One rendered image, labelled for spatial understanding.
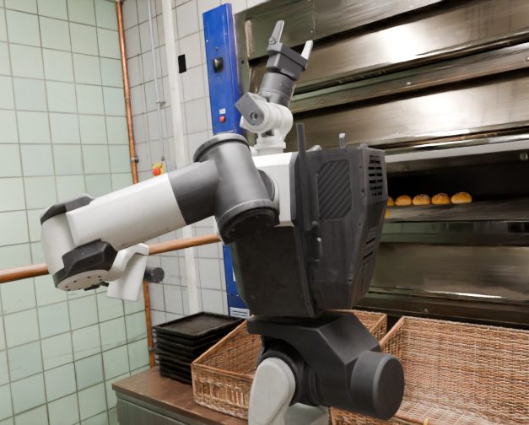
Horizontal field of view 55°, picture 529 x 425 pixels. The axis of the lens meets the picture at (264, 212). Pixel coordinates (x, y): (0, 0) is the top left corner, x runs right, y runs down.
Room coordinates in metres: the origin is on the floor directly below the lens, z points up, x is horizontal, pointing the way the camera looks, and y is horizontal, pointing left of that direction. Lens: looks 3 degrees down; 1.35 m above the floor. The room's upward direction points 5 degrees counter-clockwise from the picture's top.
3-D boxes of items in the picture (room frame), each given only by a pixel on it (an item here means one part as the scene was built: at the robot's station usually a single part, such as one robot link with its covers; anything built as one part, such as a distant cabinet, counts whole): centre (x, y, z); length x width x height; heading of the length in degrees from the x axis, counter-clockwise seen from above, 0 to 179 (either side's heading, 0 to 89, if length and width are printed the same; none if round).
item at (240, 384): (1.81, -0.05, 0.72); 0.56 x 0.49 x 0.28; 50
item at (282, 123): (1.04, -0.02, 1.47); 0.10 x 0.07 x 0.09; 156
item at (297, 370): (1.02, -0.05, 0.97); 0.14 x 0.13 x 0.12; 139
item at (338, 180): (1.01, -0.08, 1.27); 0.34 x 0.30 x 0.36; 156
